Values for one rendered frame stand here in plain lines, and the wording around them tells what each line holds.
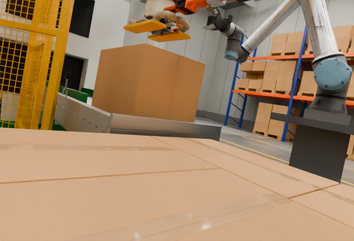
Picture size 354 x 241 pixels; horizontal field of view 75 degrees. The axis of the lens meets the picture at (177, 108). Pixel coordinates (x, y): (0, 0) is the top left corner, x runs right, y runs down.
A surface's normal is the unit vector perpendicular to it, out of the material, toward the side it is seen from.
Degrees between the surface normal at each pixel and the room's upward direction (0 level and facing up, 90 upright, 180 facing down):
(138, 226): 0
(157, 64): 90
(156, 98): 90
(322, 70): 94
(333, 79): 95
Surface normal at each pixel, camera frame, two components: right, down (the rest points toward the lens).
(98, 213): 0.19, -0.98
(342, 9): -0.80, -0.13
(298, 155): -0.55, -0.07
